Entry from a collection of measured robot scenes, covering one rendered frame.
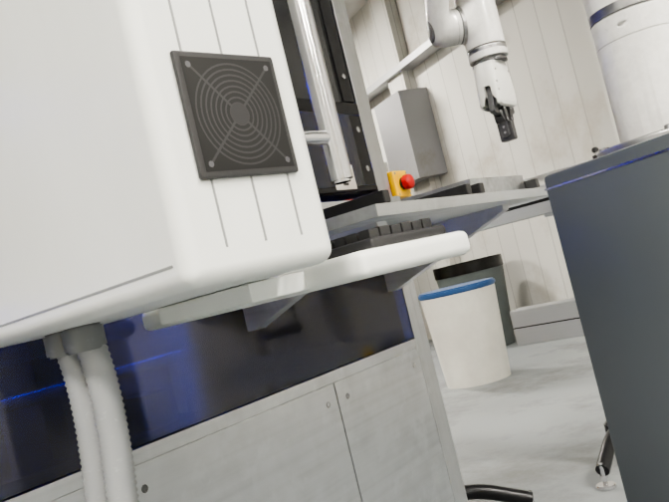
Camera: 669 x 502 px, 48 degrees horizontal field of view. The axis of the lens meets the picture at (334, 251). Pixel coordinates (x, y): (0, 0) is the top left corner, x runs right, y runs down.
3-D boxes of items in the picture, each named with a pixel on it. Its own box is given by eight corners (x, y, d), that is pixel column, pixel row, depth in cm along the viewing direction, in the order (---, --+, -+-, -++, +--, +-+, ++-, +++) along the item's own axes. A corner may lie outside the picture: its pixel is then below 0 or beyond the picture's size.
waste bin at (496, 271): (537, 337, 592) (515, 250, 595) (479, 355, 569) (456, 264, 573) (495, 339, 645) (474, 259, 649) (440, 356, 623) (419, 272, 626)
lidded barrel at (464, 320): (484, 370, 494) (462, 282, 497) (535, 369, 451) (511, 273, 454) (425, 390, 471) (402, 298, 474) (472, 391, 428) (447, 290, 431)
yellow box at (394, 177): (376, 204, 198) (369, 177, 198) (390, 202, 204) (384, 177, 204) (400, 196, 193) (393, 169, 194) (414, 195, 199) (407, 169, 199)
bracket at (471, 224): (387, 292, 181) (374, 240, 181) (394, 290, 183) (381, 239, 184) (517, 263, 161) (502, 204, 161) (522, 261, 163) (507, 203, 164)
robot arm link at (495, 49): (478, 58, 167) (481, 71, 167) (460, 54, 160) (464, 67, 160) (512, 44, 162) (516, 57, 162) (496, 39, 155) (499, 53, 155)
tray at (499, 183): (336, 236, 164) (334, 220, 164) (398, 226, 185) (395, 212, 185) (474, 195, 144) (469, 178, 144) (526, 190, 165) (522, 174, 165)
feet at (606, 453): (590, 491, 222) (578, 445, 223) (634, 439, 262) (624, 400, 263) (617, 491, 218) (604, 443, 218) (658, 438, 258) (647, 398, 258)
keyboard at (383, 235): (175, 304, 109) (172, 287, 110) (249, 287, 119) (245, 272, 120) (373, 248, 82) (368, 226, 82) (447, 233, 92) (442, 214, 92)
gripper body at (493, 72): (483, 67, 167) (495, 115, 166) (462, 62, 159) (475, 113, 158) (514, 54, 163) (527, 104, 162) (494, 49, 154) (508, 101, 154)
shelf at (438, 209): (170, 279, 139) (167, 269, 139) (374, 243, 195) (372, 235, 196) (378, 216, 111) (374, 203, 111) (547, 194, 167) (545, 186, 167)
